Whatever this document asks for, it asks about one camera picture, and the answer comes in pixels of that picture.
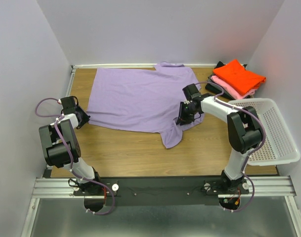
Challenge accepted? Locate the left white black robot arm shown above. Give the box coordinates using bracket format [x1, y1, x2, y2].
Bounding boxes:
[39, 96, 103, 195]

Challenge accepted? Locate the pink folded t shirt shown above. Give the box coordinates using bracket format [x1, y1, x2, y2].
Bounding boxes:
[211, 75, 256, 100]

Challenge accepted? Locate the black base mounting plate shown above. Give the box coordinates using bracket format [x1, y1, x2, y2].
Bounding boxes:
[68, 176, 250, 211]

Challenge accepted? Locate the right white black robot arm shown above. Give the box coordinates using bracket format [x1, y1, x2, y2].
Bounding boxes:
[176, 84, 266, 195]

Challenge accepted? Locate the aluminium frame rail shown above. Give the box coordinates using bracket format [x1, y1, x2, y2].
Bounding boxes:
[32, 176, 296, 198]

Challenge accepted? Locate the white plastic laundry basket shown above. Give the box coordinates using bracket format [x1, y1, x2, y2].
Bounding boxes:
[229, 98, 301, 166]

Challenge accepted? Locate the dark grey folded t shirt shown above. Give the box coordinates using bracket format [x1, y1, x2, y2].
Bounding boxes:
[205, 61, 251, 100]

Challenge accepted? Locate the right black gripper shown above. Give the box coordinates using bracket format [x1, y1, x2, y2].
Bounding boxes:
[175, 102, 198, 126]

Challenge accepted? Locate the purple t shirt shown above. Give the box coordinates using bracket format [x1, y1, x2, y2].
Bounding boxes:
[87, 63, 204, 149]

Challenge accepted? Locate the orange folded t shirt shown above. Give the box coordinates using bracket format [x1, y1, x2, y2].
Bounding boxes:
[213, 59, 266, 95]

